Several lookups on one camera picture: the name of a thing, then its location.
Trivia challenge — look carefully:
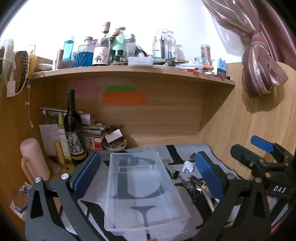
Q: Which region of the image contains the handwritten paper note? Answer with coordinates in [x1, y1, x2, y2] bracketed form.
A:
[39, 124, 60, 157]

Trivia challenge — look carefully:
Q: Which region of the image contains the round glass bottle blue liquid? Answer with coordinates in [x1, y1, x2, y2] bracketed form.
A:
[76, 37, 96, 67]

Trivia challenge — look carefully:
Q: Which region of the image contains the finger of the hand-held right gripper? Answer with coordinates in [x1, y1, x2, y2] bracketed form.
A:
[250, 136, 294, 163]
[230, 144, 281, 176]

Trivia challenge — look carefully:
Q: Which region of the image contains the pink sticky note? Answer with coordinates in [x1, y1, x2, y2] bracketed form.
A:
[69, 80, 97, 99]

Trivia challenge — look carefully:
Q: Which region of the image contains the red and white box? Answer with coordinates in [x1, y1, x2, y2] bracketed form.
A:
[84, 136, 104, 151]

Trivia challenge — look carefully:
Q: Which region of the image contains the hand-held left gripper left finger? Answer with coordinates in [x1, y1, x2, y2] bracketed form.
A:
[25, 151, 102, 241]

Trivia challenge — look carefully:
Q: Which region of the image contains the stack of books and papers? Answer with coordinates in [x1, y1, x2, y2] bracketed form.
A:
[40, 107, 90, 126]

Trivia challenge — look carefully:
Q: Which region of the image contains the white bowl of pebbles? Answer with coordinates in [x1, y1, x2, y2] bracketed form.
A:
[103, 139, 127, 152]

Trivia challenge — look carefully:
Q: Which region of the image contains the clear plastic storage bin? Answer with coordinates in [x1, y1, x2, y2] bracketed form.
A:
[105, 151, 191, 240]

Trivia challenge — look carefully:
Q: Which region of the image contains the green sticky note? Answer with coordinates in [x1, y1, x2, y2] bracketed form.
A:
[105, 86, 138, 92]

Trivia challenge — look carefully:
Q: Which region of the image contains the clear glass bottle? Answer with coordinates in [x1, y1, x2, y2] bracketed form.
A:
[124, 34, 137, 58]

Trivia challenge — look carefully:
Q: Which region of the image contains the grey mat with black letters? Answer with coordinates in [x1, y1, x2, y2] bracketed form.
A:
[53, 144, 245, 241]

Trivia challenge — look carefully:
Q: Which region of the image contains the tall bottle of blue liquid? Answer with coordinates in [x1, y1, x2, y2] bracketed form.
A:
[62, 38, 75, 62]

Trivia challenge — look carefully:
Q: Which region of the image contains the silver key bunch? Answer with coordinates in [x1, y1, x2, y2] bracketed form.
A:
[179, 176, 195, 189]

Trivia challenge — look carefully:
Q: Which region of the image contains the white plug adapter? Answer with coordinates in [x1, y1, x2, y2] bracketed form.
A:
[181, 161, 196, 174]

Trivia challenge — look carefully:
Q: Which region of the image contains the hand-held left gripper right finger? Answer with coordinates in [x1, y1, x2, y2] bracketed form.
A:
[195, 152, 272, 241]

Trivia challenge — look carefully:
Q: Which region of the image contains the clear bottle with white label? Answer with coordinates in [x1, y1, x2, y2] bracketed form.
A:
[92, 22, 111, 66]

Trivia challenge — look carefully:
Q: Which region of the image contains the green and white tube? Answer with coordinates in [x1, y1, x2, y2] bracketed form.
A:
[58, 112, 72, 161]

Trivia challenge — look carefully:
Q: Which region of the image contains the wooden shelf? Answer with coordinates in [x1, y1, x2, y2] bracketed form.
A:
[30, 64, 236, 86]

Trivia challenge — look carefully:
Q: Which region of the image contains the green pump bottle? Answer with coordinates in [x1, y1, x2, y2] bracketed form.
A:
[112, 27, 126, 55]

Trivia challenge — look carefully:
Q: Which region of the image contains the yellow tube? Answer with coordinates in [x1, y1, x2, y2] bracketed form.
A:
[54, 142, 66, 165]

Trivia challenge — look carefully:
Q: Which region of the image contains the tall glass jar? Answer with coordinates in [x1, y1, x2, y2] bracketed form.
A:
[200, 44, 212, 66]

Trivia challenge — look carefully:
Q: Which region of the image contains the dark wine bottle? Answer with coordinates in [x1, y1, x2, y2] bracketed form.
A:
[63, 89, 89, 165]

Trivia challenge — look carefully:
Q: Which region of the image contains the silver metal rod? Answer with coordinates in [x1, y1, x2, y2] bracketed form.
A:
[203, 189, 216, 212]

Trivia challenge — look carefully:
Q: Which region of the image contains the patterned headband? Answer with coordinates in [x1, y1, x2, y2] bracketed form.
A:
[15, 50, 29, 93]

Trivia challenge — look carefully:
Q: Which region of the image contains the pink striped curtain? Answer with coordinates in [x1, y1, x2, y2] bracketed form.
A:
[201, 0, 292, 99]

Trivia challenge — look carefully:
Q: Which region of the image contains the blue and white card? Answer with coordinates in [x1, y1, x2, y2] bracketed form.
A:
[10, 182, 33, 222]

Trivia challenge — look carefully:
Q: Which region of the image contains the dark green bottle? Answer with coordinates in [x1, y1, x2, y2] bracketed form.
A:
[110, 49, 126, 63]

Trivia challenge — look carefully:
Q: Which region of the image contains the white paper tag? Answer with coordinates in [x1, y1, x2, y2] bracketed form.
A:
[6, 80, 16, 98]

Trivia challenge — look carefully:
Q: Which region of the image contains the orange sticky note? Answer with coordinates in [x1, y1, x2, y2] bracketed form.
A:
[102, 92, 148, 106]

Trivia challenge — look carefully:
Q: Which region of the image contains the small clear plastic box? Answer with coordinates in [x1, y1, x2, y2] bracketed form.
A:
[128, 57, 154, 66]

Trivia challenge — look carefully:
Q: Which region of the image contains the white cloth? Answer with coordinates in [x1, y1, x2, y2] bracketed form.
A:
[0, 39, 14, 70]

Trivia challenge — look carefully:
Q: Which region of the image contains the clear plastic packaging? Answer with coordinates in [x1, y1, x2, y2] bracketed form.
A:
[152, 28, 177, 59]

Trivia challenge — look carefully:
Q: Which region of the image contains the small white box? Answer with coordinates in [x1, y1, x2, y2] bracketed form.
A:
[104, 129, 123, 143]

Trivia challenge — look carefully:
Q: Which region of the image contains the pink mug with handle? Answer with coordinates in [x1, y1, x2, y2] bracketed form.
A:
[20, 138, 51, 186]

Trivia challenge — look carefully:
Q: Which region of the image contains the blue plastic block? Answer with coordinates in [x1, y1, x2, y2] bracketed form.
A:
[217, 58, 226, 76]

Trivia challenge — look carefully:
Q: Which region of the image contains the white earphone cable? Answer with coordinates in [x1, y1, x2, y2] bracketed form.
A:
[25, 79, 34, 128]

